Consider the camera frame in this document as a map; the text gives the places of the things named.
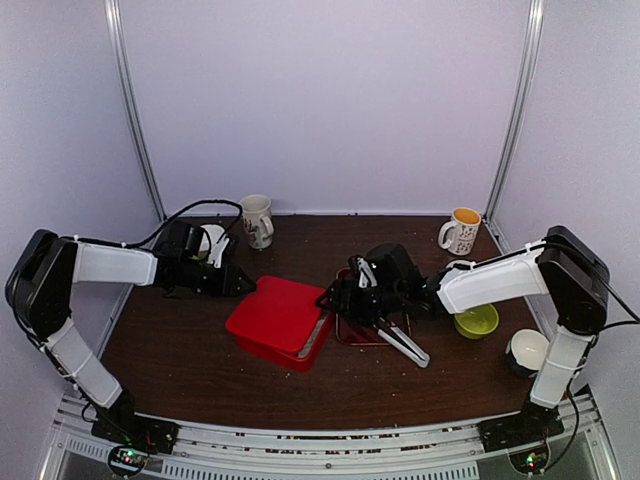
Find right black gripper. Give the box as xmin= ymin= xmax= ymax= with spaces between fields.
xmin=315 ymin=279 xmax=405 ymax=328

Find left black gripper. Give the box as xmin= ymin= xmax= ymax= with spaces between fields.
xmin=181 ymin=258 xmax=257 ymax=298

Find red chocolate tray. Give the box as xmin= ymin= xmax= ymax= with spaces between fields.
xmin=334 ymin=267 xmax=414 ymax=348

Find red tin lid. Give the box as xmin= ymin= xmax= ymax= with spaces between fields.
xmin=226 ymin=276 xmax=324 ymax=353

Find red tin box base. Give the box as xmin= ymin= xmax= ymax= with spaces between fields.
xmin=236 ymin=316 xmax=333 ymax=374

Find metal serving tongs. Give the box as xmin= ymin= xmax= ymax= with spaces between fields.
xmin=375 ymin=319 xmax=431 ymax=368

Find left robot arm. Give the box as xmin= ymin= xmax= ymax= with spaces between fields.
xmin=5 ymin=221 xmax=256 ymax=444

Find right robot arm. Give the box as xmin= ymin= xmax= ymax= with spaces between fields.
xmin=315 ymin=225 xmax=610 ymax=442

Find white bowl on saucer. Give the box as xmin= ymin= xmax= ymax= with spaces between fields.
xmin=198 ymin=224 xmax=226 ymax=263

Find tall white patterned mug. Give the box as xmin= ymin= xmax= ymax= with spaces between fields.
xmin=240 ymin=194 xmax=274 ymax=250

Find light blue patterned bowl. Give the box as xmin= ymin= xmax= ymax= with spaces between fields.
xmin=446 ymin=259 xmax=473 ymax=270

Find white mug yellow inside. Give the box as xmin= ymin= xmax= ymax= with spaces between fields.
xmin=437 ymin=207 xmax=482 ymax=256

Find lime green bowl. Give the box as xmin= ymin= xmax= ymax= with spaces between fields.
xmin=454 ymin=304 xmax=499 ymax=340

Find dark bowl white inside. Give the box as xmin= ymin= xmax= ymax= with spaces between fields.
xmin=505 ymin=329 xmax=549 ymax=378

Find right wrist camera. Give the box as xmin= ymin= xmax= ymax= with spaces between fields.
xmin=348 ymin=255 xmax=378 ymax=289

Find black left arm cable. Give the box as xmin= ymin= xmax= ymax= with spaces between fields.
xmin=119 ymin=199 xmax=245 ymax=251

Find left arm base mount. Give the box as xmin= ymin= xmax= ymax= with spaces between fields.
xmin=91 ymin=416 xmax=179 ymax=454

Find front aluminium rail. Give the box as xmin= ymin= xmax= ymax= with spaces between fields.
xmin=39 ymin=394 xmax=621 ymax=480

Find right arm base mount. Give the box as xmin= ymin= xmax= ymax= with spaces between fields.
xmin=477 ymin=415 xmax=565 ymax=453

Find left aluminium frame post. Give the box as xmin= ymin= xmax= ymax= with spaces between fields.
xmin=104 ymin=0 xmax=167 ymax=221

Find aluminium frame post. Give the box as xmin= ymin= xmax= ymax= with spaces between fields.
xmin=484 ymin=0 xmax=545 ymax=224
xmin=104 ymin=0 xmax=167 ymax=221

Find right aluminium frame post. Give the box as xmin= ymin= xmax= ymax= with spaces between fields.
xmin=484 ymin=0 xmax=545 ymax=224

